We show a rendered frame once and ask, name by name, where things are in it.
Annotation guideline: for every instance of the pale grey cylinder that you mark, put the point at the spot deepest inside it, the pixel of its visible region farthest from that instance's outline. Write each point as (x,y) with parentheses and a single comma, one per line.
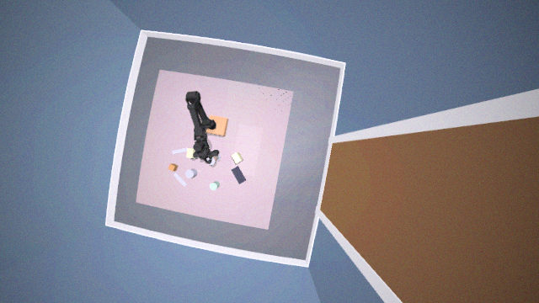
(214,185)

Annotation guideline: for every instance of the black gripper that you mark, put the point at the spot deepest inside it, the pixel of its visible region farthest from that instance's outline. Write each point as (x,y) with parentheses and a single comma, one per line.
(214,153)

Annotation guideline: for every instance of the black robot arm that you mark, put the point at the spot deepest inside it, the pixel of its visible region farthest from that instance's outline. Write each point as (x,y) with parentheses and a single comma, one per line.
(196,109)

